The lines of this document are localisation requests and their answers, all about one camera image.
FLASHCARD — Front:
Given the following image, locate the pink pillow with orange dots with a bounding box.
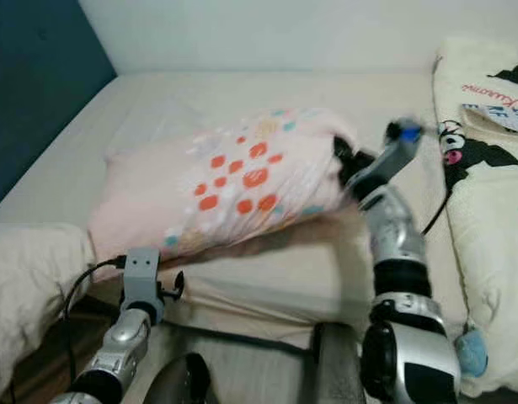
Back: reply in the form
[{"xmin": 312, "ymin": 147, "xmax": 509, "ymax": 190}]
[{"xmin": 88, "ymin": 106, "xmax": 367, "ymax": 272}]

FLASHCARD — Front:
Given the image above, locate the plain cream duvet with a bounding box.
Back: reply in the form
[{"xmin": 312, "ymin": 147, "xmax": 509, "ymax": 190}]
[{"xmin": 0, "ymin": 221, "xmax": 98, "ymax": 404}]

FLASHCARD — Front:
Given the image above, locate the white packet with blue letters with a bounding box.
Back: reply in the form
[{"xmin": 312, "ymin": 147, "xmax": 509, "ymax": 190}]
[{"xmin": 459, "ymin": 102, "xmax": 518, "ymax": 136}]

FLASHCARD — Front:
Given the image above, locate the cream blanket with cartoon print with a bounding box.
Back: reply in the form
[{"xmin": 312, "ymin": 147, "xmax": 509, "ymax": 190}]
[{"xmin": 431, "ymin": 34, "xmax": 518, "ymax": 398}]

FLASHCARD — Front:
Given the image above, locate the cream bed mattress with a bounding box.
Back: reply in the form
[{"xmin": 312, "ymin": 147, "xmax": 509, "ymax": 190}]
[{"xmin": 0, "ymin": 71, "xmax": 475, "ymax": 371}]

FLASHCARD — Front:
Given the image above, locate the light blue soft item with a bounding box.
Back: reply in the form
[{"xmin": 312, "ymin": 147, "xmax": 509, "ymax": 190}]
[{"xmin": 456, "ymin": 327, "xmax": 489, "ymax": 378}]

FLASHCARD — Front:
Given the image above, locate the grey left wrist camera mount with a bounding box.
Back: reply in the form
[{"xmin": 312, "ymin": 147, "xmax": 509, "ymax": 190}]
[{"xmin": 121, "ymin": 247, "xmax": 163, "ymax": 326}]

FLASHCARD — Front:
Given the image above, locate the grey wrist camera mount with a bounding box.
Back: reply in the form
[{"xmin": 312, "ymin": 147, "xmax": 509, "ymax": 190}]
[
  {"xmin": 366, "ymin": 116, "xmax": 428, "ymax": 190},
  {"xmin": 121, "ymin": 247, "xmax": 163, "ymax": 326}
]

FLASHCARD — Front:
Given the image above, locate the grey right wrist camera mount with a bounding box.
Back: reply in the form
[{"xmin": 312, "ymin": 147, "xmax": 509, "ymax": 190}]
[{"xmin": 366, "ymin": 116, "xmax": 428, "ymax": 190}]

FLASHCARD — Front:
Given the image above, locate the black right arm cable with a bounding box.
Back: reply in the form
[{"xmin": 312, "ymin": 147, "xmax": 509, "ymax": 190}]
[{"xmin": 423, "ymin": 190, "xmax": 457, "ymax": 237}]

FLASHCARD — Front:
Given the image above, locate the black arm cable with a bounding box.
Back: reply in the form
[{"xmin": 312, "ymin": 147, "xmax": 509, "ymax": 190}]
[
  {"xmin": 423, "ymin": 190, "xmax": 457, "ymax": 237},
  {"xmin": 61, "ymin": 256, "xmax": 127, "ymax": 401}
]

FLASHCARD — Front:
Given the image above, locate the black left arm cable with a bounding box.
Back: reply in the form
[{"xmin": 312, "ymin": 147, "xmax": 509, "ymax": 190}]
[{"xmin": 61, "ymin": 256, "xmax": 127, "ymax": 401}]

